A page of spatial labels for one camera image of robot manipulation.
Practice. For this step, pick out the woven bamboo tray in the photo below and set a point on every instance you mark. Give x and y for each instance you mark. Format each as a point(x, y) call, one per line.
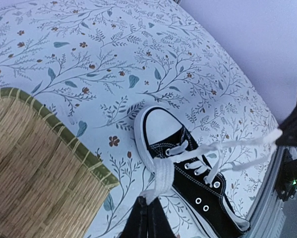
point(51, 185)

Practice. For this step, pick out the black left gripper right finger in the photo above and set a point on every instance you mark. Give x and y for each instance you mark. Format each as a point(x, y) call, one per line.
point(158, 224)

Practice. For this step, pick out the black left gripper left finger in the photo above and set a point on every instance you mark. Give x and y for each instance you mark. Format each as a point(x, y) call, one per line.
point(136, 225)

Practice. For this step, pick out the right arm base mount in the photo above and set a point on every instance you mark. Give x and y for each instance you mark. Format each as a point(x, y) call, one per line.
point(286, 183)

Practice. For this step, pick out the front aluminium rail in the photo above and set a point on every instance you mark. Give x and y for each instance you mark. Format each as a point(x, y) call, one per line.
point(266, 214)

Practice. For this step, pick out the black white canvas sneaker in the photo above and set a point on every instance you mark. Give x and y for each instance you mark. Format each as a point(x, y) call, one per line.
point(178, 163)

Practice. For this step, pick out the floral patterned table mat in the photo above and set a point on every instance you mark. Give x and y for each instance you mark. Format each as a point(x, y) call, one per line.
point(95, 63)

